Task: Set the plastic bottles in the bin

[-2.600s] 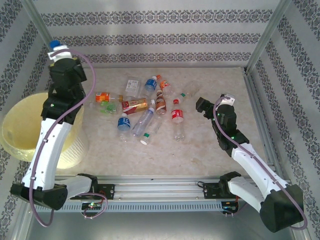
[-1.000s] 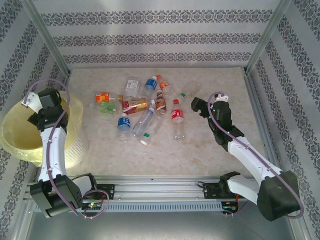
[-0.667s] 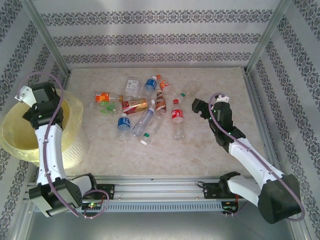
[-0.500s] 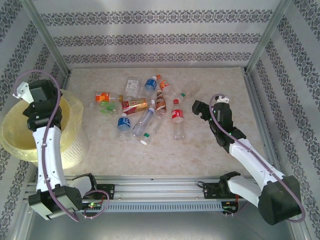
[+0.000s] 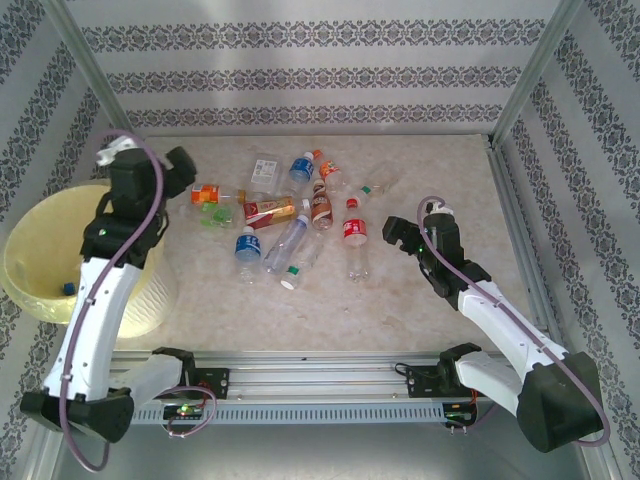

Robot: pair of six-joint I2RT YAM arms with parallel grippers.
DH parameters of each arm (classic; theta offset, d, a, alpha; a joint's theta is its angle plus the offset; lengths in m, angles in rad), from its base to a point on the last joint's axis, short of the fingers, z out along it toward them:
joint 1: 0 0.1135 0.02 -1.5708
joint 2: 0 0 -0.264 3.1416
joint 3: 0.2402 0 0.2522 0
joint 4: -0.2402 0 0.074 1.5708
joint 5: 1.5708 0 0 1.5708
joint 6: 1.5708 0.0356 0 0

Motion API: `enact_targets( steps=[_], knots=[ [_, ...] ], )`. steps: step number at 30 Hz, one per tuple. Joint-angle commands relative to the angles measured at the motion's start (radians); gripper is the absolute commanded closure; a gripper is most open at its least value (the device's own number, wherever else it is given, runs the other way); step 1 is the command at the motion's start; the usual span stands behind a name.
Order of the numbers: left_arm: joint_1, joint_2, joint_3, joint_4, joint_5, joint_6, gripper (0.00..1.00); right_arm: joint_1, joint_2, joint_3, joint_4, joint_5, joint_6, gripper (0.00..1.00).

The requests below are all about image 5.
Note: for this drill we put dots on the brown label bottle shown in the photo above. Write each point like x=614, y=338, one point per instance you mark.
x=320, y=205

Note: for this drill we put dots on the aluminium right side rail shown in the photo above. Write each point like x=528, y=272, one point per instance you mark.
x=517, y=210

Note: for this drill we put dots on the aluminium right frame post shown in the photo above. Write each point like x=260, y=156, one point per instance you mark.
x=536, y=65

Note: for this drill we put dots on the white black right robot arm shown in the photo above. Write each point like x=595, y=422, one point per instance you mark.
x=500, y=315

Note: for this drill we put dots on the white label clear bottle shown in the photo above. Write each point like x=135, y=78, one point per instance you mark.
x=264, y=171

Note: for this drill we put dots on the orange white label bottle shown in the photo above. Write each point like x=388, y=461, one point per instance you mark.
x=204, y=194

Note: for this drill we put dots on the aluminium frame post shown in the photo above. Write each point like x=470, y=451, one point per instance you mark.
x=536, y=65
x=92, y=65

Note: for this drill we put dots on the white cap clear bottle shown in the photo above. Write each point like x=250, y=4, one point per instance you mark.
x=291, y=277

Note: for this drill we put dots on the orange label bottle orange cap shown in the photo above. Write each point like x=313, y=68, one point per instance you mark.
x=328, y=170

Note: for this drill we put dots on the right controller board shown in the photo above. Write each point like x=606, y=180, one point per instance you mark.
x=457, y=414

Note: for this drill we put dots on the controller board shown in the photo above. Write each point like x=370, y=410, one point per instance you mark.
x=182, y=411
x=457, y=414

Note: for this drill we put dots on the left controller board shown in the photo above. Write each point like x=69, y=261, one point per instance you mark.
x=182, y=411

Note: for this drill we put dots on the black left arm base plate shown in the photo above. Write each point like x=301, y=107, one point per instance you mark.
x=212, y=382

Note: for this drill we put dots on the aluminium mounting rail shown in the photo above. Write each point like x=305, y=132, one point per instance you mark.
x=310, y=380

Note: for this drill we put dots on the red gold label bottle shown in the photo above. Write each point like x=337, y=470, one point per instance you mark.
x=267, y=212

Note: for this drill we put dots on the grey metal base panel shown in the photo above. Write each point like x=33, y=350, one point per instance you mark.
x=320, y=455

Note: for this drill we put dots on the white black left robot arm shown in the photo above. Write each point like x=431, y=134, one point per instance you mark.
x=100, y=310

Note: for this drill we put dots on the cream plastic waste bin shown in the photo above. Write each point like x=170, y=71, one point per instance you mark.
x=150, y=300

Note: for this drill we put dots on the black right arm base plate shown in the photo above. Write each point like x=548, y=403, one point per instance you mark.
x=422, y=384

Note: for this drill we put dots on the aluminium left frame post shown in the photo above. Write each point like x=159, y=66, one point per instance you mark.
x=92, y=65

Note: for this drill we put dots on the clear unlabelled plastic bottle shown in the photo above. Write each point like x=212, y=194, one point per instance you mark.
x=285, y=245

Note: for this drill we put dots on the red label cola bottle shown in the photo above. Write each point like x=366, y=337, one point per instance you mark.
x=355, y=229

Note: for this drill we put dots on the blue label water bottle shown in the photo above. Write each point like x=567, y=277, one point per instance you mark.
x=248, y=247
x=300, y=169

